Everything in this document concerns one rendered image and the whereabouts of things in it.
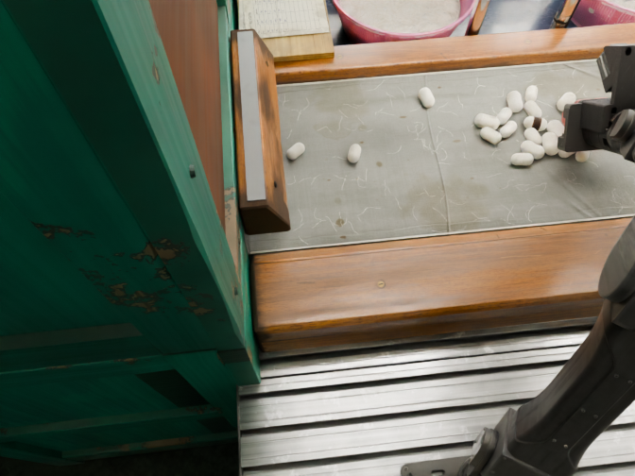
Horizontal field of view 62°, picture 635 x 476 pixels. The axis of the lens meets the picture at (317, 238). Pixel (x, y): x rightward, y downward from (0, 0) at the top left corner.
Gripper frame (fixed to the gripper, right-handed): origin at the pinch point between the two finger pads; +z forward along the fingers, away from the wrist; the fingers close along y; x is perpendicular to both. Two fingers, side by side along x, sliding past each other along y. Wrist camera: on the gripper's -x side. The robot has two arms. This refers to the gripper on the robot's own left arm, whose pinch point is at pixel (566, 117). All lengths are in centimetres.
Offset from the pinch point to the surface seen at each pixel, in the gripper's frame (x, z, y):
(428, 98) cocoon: -3.7, 4.8, 20.1
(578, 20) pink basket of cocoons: -13.7, 25.3, -15.0
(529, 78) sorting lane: -5.2, 8.9, 1.9
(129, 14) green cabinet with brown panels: -15, -53, 50
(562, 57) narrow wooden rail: -8.1, 10.4, -4.2
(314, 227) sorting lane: 11.2, -8.4, 40.2
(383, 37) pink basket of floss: -13.0, 16.3, 24.7
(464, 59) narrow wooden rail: -8.8, 9.9, 12.8
